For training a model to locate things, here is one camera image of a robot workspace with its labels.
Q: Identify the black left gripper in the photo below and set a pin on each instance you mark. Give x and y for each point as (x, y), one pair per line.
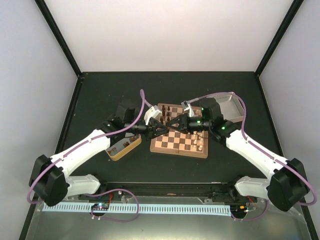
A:
(155, 123)

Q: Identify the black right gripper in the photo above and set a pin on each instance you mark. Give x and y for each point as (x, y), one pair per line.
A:
(178, 119)

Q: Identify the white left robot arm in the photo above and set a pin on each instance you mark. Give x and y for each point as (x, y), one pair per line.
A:
(51, 177)

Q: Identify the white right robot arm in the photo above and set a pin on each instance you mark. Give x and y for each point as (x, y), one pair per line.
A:
(284, 184)

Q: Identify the wooden folding chess board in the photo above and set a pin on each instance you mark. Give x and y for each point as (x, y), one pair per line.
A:
(176, 143)

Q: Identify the dark pieces in tin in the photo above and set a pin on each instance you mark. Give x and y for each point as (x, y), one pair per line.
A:
(122, 144)

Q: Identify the left controller board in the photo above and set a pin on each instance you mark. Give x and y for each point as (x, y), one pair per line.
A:
(100, 207)

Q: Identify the controller board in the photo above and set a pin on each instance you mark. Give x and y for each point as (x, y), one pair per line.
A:
(242, 208)
(100, 207)

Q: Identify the right controller board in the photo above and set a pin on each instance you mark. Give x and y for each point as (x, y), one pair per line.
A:
(242, 208)

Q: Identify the yellow bear tin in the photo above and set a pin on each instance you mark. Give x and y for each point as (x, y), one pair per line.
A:
(126, 150)

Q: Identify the pink metal tin tray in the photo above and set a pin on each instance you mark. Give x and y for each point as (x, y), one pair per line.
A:
(230, 107)

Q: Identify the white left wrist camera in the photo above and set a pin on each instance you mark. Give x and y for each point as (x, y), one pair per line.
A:
(153, 112)

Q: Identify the black mounting rail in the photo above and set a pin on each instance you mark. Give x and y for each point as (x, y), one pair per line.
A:
(224, 192)

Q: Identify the white slotted cable duct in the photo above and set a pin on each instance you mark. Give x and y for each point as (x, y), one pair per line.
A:
(132, 208)

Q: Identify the black frame post right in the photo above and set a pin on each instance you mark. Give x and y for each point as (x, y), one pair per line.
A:
(283, 27)

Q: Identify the black frame post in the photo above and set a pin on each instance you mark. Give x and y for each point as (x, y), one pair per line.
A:
(283, 27)
(46, 13)

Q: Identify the black frame post left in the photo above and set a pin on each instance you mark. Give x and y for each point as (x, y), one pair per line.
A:
(46, 13)

